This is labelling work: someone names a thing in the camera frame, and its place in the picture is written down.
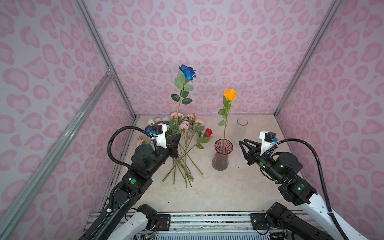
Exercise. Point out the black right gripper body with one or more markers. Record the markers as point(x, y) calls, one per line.
point(264, 162)

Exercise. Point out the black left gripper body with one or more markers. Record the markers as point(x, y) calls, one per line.
point(163, 154)

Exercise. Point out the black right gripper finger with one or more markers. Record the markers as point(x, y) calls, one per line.
point(247, 153)
point(251, 144)

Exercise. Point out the pink ribbed glass vase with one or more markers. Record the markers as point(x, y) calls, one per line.
point(220, 160)

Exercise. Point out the small red artificial rose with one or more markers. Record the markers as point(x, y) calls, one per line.
point(195, 137)

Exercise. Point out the orange artificial rose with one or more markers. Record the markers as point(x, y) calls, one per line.
point(228, 97)

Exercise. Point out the blue artificial rose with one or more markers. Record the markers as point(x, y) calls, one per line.
point(149, 129)
point(183, 82)

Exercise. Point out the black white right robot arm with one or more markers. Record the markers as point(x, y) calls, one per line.
point(283, 168)

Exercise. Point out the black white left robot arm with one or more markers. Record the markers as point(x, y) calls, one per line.
point(145, 162)

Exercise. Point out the clear frosted glass vase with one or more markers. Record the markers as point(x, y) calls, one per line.
point(239, 130)

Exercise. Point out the pink rosebud spray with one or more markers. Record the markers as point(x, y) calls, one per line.
point(195, 120)

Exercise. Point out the white artificial rose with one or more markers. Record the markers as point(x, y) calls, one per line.
point(151, 122)

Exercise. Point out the pale pink carnation spray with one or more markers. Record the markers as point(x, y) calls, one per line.
point(143, 139)

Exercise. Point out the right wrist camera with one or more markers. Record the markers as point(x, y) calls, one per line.
point(268, 140)

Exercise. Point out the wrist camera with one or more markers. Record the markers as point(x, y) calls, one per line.
point(268, 140)
point(159, 133)

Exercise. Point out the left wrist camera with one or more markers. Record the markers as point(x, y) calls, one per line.
point(159, 133)

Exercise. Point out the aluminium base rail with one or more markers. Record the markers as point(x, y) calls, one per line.
point(146, 218)

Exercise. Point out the aluminium frame left post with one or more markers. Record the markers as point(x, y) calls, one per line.
point(91, 26)

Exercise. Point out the aluminium frame post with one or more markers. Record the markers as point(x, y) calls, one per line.
point(328, 19)
point(91, 26)

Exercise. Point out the aluminium frame right post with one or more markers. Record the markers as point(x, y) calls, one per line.
point(328, 19)

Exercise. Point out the aluminium frame left diagonal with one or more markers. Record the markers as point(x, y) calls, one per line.
point(21, 204)

